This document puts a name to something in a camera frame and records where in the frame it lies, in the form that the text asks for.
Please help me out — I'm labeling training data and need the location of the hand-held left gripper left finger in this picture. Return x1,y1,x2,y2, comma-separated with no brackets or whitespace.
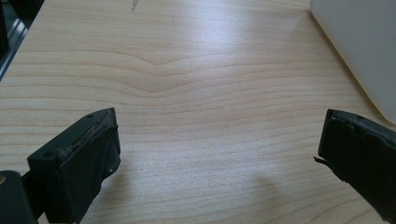
26,106,122,224

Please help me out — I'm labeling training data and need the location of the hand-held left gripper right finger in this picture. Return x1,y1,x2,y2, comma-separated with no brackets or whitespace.
313,108,396,224

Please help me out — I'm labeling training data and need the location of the white flat board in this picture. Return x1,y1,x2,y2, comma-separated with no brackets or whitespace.
308,0,396,126

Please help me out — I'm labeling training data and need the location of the dark metal frame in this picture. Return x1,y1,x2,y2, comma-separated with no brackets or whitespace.
0,0,46,81

